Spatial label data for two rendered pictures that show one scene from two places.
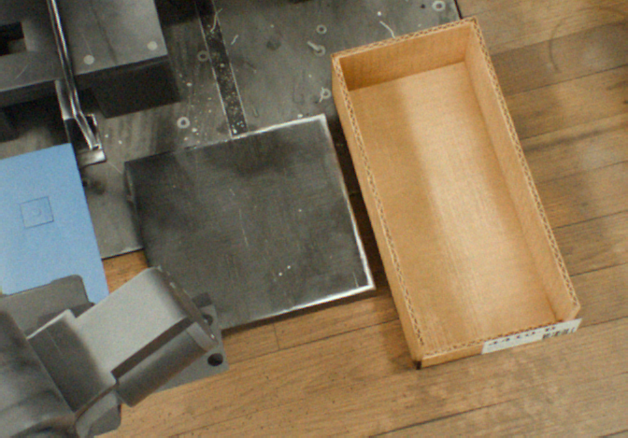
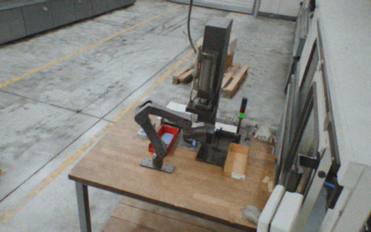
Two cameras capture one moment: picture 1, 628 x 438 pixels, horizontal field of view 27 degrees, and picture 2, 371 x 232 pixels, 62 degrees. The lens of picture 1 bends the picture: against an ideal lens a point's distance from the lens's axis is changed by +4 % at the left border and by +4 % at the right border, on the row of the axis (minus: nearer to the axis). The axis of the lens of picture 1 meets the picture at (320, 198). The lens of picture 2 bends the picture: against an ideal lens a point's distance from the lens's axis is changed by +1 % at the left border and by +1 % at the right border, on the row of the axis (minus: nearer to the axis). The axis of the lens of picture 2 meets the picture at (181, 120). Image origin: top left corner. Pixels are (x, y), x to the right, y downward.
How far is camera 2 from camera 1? 1.23 m
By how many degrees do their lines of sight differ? 40
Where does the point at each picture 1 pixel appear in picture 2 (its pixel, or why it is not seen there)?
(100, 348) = (196, 125)
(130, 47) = (209, 132)
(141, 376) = (198, 131)
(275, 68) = (223, 146)
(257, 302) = (208, 159)
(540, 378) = (237, 182)
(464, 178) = (239, 163)
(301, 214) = (218, 156)
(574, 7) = (262, 157)
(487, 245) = (238, 169)
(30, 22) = not seen: hidden behind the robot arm
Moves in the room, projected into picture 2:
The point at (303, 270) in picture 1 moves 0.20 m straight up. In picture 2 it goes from (215, 160) to (220, 133)
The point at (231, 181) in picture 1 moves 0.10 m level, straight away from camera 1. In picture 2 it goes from (212, 150) to (215, 142)
